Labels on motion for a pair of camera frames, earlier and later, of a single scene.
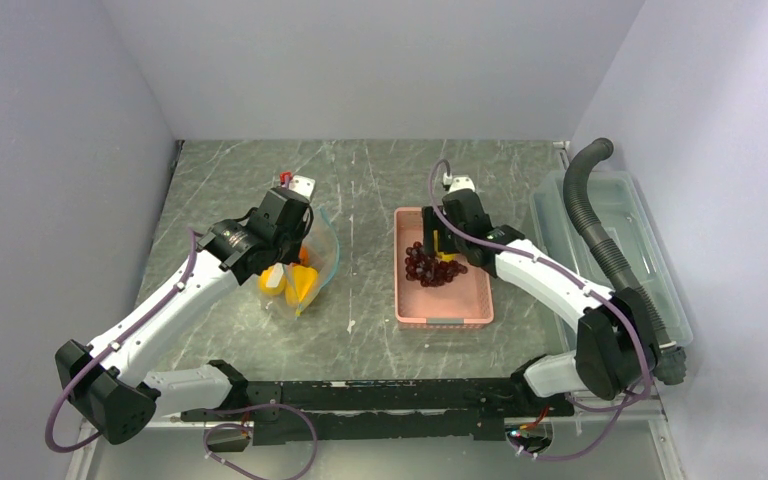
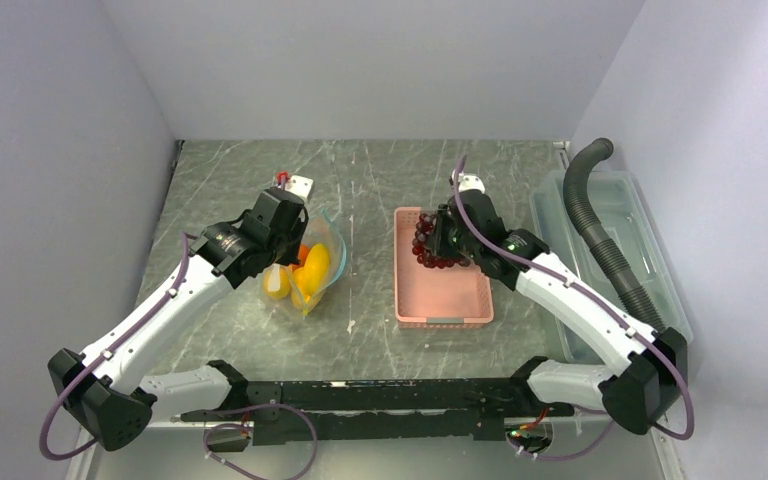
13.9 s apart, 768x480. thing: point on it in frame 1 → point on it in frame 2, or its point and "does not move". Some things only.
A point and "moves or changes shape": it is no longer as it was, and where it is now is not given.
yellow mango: (444, 256) moves or changes shape
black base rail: (378, 410) does not move
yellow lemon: (264, 280) does not move
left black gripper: (294, 252) does not move
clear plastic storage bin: (619, 206) does not move
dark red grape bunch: (429, 270) moves or changes shape
